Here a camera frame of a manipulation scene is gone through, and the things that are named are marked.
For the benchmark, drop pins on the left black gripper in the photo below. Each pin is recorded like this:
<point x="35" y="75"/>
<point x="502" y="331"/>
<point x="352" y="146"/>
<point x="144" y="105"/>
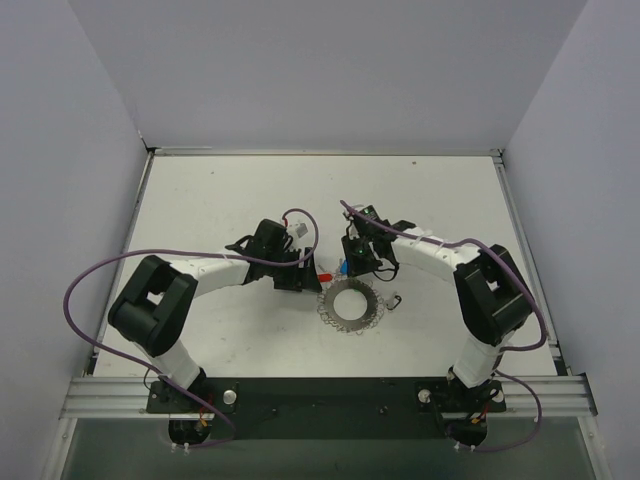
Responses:
<point x="306" y="270"/>

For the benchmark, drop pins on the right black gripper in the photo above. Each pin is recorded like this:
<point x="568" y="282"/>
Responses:
<point x="353" y="259"/>

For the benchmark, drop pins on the large metal keyring with loops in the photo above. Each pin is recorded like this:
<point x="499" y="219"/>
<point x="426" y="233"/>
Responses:
<point x="350" y="311"/>

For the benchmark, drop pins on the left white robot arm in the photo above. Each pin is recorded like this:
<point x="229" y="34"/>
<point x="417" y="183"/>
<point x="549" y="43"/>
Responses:
<point x="152" y="308"/>

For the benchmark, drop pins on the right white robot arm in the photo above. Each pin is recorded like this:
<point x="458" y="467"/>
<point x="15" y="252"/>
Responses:
<point x="493" y="297"/>

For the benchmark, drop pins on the small silver key clip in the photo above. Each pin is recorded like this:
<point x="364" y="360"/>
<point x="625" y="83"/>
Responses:
<point x="393" y="302"/>

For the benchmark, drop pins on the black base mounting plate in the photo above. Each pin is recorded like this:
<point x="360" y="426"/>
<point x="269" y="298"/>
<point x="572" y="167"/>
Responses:
<point x="326" y="423"/>

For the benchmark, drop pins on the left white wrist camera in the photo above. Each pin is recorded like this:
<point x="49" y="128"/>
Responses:
<point x="299" y="230"/>

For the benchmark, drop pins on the aluminium front rail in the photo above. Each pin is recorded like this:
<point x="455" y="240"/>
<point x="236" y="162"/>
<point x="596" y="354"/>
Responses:
<point x="555" y="396"/>

